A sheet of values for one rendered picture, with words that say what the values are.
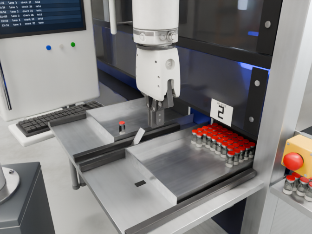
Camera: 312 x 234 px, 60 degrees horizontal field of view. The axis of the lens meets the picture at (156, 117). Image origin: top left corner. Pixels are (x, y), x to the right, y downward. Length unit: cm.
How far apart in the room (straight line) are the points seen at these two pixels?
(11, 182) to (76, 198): 127
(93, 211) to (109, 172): 119
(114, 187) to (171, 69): 37
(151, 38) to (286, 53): 32
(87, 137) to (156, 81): 53
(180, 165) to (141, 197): 17
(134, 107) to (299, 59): 74
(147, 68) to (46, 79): 93
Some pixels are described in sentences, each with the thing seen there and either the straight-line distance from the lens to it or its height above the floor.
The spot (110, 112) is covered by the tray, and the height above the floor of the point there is 88.
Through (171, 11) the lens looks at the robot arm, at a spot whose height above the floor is 132.
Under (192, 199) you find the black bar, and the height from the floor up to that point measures 90.
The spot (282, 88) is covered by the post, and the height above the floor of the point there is 115.
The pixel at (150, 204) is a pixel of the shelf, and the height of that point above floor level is 88.
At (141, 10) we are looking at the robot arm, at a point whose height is 132.
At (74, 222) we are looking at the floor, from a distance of 194.
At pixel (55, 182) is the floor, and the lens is 230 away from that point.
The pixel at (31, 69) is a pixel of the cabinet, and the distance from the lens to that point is 137.
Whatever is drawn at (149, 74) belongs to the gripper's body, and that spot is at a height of 121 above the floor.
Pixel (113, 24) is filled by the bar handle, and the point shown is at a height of 122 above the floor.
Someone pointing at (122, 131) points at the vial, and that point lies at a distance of 97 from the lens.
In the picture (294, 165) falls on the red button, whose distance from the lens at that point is 69.
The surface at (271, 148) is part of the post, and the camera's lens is 75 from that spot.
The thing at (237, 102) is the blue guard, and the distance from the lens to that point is 78.
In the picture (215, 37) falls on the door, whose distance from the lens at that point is 83.
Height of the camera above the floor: 135
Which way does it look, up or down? 25 degrees down
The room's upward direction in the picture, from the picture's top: straight up
